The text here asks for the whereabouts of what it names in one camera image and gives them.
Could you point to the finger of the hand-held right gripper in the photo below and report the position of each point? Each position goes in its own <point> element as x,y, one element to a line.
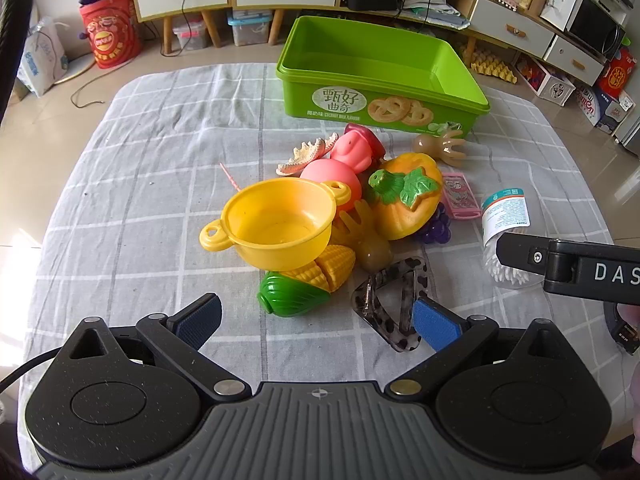
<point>522,255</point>

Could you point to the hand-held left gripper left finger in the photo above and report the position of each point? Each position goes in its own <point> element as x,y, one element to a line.
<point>200,320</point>

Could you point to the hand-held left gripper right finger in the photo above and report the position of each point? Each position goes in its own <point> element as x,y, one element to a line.
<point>437,325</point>

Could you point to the clear cotton swab jar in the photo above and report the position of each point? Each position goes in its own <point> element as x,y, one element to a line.
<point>505,215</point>

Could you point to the leopard print hair clip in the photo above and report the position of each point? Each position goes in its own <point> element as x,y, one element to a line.
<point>380,330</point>

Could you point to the pink toy card box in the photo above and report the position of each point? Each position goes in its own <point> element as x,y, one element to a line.
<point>460,197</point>

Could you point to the purple toy grapes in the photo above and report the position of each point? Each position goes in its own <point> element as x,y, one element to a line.
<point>435,230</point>

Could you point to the brown octopus massager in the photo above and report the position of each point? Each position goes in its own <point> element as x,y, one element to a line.
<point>375,255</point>
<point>430,145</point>

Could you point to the toy corn cob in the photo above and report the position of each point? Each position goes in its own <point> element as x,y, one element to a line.
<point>295,295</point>

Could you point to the orange toy pumpkin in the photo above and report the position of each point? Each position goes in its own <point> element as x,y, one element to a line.
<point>400,215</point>

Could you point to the yellow toy pot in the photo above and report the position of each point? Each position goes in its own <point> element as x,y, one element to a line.
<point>280,220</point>

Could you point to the dark red toy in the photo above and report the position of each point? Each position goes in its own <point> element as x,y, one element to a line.
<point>376,142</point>

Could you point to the pink pig toy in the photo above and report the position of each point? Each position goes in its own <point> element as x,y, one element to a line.
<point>345,152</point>

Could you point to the beige starfish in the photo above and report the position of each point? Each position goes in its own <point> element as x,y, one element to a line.
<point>305,152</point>

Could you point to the green plastic box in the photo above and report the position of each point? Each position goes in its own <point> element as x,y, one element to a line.
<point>300,95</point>

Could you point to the grey checked table cloth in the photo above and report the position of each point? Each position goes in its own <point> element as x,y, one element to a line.
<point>150,210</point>

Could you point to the white red printed box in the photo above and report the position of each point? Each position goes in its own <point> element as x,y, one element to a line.
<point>595,107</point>

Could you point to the white printed toy box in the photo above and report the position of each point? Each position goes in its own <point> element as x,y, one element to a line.
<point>555,90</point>

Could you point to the yellow egg trays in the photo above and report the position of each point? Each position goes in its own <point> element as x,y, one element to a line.
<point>492,65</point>

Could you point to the red cardboard box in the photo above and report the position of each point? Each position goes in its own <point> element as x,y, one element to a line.
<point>617,75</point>

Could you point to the white microwave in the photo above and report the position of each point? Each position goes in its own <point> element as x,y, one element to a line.
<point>590,22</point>

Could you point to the pile of folded cloths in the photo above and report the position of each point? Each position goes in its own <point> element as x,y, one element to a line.
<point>430,2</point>

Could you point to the round wooden tray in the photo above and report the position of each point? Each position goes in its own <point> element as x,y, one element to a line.
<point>80,72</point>

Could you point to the clear storage box pink contents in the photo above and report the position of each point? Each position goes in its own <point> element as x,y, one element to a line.
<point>190,35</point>

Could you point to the blue lid storage box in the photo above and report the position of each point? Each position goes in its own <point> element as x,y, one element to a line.
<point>250,30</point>

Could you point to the red printed bag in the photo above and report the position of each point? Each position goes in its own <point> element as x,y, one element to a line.
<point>110,35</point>

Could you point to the white paper bag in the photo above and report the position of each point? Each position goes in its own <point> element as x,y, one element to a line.
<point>42,60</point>

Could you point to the dark curved object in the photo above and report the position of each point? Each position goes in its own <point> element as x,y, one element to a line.
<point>12,10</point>

